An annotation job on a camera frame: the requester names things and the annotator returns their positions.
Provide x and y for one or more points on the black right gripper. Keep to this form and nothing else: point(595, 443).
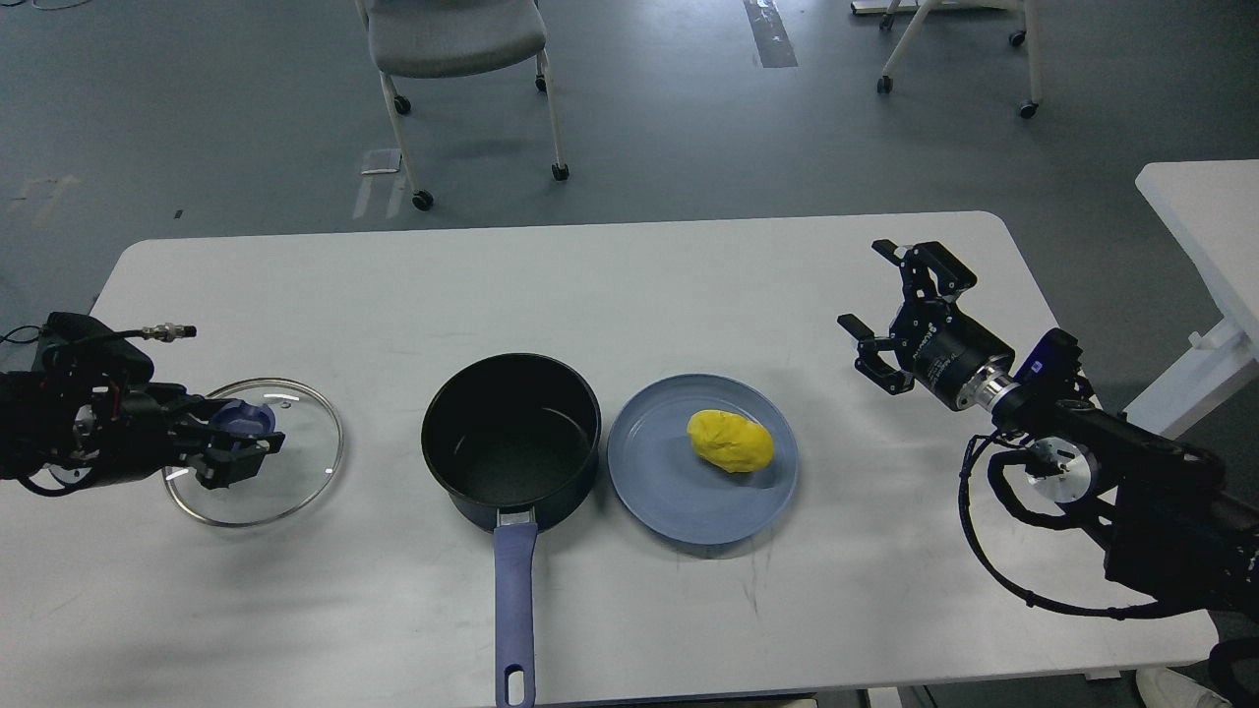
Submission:
point(934, 342)

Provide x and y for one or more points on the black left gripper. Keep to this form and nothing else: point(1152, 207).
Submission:
point(152, 425)

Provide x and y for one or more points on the glass pot lid blue knob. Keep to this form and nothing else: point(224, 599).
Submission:
point(287, 480)

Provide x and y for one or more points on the yellow toy potato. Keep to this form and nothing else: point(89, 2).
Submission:
point(730, 441)

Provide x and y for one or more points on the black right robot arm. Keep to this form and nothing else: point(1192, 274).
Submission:
point(1156, 507)

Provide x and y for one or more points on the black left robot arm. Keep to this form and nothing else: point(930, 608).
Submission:
point(89, 414)

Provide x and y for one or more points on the blue round plate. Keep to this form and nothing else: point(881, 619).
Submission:
point(664, 483)

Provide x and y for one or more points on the grey office chair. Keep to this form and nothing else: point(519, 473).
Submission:
point(426, 40)

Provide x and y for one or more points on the white shoe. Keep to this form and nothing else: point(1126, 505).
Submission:
point(1161, 687)

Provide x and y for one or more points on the dark saucepan with blue handle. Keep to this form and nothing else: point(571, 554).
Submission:
point(514, 440)

